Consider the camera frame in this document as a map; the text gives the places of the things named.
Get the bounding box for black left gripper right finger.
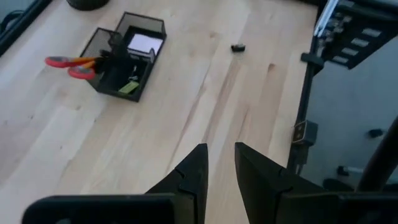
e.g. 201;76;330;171
234;141;326;224

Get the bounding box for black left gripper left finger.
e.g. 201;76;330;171
145;142;209;224

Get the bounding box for green eraser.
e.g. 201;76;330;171
118;80;141;95

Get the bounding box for black mesh desk organizer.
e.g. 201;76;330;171
80;11;167;103

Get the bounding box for pink sticky note pad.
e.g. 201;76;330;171
127;33;164;55

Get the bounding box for red-handled scissors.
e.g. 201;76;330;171
44;55;98;81

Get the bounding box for black and white floor object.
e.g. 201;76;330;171
336;165;364;176

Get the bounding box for black gooseneck desk lamp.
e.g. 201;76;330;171
65;0;111;12

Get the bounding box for black frame bracket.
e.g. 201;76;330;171
300;52;326;68

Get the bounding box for black table-level camera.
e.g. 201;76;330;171
291;119;319;147

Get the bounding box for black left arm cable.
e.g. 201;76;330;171
356;115;398;192

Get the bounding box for black cable loop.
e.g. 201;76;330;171
0;10;25;34

